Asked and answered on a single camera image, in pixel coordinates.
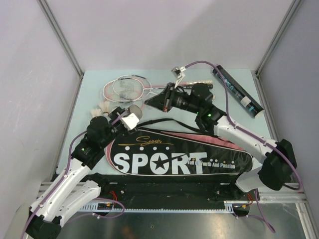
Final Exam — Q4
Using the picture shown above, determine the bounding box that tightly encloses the red white badminton racket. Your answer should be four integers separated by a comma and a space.
101, 79, 214, 101

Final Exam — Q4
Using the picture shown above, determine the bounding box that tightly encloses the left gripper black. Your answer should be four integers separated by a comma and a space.
100, 107, 138, 148

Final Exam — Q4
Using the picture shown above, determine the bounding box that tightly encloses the black SPORT racket bag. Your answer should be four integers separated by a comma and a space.
105, 127, 253, 177

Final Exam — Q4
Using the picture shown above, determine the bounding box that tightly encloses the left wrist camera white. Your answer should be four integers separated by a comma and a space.
120, 113, 140, 130

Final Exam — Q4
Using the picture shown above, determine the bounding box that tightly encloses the white slotted cable duct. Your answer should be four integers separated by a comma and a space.
79, 201, 249, 213

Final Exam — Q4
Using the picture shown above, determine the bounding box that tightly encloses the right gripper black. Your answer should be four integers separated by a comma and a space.
145, 83, 201, 115

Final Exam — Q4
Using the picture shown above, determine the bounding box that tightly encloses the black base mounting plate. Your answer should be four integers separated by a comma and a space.
100, 182, 247, 201

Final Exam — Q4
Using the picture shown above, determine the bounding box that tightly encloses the aluminium frame rail right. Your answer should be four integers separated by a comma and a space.
254, 0, 303, 75

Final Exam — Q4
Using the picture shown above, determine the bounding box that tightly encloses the aluminium frame rail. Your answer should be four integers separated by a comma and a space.
254, 0, 303, 75
36, 0, 84, 78

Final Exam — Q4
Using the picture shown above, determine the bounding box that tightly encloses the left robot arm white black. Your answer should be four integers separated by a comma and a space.
23, 105, 143, 239

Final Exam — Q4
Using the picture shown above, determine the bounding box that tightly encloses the aluminium frame rail left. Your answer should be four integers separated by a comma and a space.
36, 0, 84, 78

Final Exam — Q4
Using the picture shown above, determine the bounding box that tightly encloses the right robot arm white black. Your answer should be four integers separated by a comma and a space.
145, 83, 297, 200

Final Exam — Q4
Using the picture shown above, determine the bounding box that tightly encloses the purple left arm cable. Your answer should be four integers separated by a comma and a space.
19, 112, 130, 239

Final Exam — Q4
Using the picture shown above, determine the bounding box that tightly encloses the white black-handled badminton racket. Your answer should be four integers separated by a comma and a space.
112, 75, 214, 100

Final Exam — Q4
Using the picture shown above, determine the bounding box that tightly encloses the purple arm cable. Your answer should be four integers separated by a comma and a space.
19, 112, 130, 239
184, 60, 304, 234

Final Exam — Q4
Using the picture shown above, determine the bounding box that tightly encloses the white feather shuttlecock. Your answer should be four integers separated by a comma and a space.
90, 109, 103, 118
99, 101, 110, 114

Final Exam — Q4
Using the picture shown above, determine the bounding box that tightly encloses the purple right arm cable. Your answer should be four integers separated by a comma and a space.
184, 60, 304, 234

